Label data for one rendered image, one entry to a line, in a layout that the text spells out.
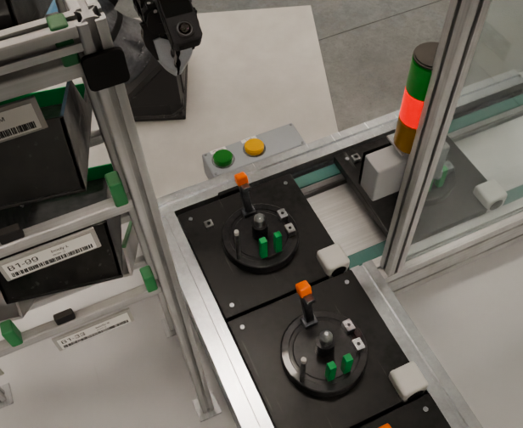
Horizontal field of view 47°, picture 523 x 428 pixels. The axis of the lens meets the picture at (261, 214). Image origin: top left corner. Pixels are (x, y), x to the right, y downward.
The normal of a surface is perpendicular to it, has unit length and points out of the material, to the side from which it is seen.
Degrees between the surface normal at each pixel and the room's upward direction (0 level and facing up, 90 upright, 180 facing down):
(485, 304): 0
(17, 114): 90
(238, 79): 0
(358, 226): 0
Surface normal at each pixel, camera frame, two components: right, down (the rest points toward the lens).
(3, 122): 0.42, 0.73
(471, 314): -0.02, -0.58
